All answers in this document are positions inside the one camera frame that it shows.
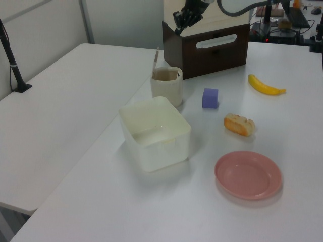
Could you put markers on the yellow banana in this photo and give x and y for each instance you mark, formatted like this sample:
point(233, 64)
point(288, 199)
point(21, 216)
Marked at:
point(265, 88)

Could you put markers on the dark brown cabinet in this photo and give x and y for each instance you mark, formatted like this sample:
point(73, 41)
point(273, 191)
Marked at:
point(214, 60)

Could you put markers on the beige trash can lid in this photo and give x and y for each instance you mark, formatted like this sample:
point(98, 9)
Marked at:
point(156, 60)

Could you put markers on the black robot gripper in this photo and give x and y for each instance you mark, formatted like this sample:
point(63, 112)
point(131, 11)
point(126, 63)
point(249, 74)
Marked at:
point(196, 6)

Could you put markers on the black pole with clamp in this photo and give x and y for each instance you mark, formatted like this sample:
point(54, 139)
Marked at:
point(12, 63)

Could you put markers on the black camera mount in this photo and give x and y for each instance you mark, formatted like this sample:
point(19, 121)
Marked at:
point(316, 37)

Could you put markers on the purple foam cube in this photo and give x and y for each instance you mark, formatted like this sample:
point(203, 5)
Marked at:
point(209, 99)

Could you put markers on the cream plastic storage box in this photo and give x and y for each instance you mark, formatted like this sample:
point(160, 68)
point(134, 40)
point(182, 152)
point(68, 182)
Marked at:
point(154, 141)

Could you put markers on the black electronics box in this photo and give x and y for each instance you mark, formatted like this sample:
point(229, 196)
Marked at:
point(282, 35)

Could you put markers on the black upright stand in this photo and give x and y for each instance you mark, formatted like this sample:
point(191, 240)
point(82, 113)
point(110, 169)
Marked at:
point(267, 15)

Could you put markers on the black laptop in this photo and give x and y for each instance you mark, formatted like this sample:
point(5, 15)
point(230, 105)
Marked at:
point(299, 17)

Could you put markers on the cream desktop trash can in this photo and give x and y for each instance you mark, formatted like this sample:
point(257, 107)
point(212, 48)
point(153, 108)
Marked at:
point(166, 90)

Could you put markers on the pink plastic plate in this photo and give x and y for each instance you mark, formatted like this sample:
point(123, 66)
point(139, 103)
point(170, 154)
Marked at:
point(248, 175)

